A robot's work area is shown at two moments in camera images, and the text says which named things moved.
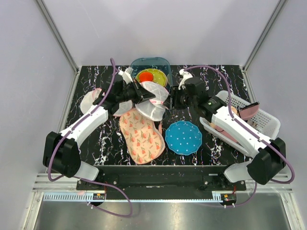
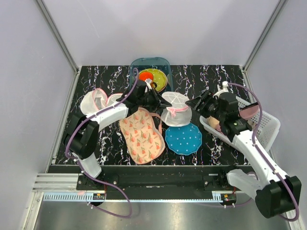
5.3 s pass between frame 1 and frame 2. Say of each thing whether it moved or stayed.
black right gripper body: moved
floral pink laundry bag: stayed
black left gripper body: moved
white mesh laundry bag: moved
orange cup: stayed
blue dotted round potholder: stayed
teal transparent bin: stayed
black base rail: stayed
